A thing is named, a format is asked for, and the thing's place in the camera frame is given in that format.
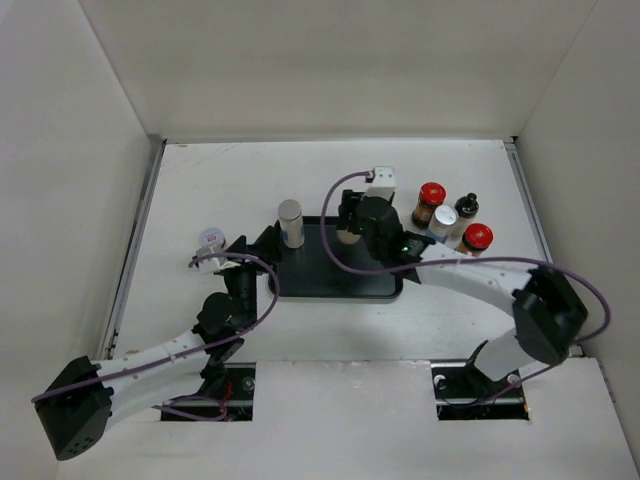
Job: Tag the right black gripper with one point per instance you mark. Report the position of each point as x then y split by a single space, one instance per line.
350 200

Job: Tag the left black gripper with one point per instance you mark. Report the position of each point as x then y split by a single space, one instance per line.
264 246

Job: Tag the clear lid pepper shaker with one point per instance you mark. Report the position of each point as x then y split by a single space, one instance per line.
346 237

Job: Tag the silver lid salt jar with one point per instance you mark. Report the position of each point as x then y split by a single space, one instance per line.
291 223

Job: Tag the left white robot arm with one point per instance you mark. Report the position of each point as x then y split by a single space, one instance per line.
87 397

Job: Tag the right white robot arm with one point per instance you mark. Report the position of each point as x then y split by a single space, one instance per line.
547 312

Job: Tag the white lid small spice jar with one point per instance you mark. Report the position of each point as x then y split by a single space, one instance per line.
213 238

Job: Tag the black plastic tray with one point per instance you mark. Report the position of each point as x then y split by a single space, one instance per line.
308 272

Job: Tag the red lid sauce jar rear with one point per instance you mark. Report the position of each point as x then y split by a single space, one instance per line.
430 196

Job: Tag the red lid sauce jar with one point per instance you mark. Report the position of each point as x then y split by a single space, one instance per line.
475 240
430 196

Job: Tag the white cap blue label bottle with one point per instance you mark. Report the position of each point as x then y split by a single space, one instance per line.
442 222

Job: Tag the black cap small bottle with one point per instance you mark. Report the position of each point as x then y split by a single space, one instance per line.
466 208

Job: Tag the red lid sauce jar front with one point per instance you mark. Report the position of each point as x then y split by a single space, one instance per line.
475 240

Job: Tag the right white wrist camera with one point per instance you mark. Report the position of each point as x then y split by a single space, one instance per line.
381 183

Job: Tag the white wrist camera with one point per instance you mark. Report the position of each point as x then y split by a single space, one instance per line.
381 183
208 260

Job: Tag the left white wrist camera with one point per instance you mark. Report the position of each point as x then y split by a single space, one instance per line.
208 260

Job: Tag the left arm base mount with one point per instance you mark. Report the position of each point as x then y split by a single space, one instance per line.
229 398

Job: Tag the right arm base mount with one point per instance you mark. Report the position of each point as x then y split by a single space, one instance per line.
462 393

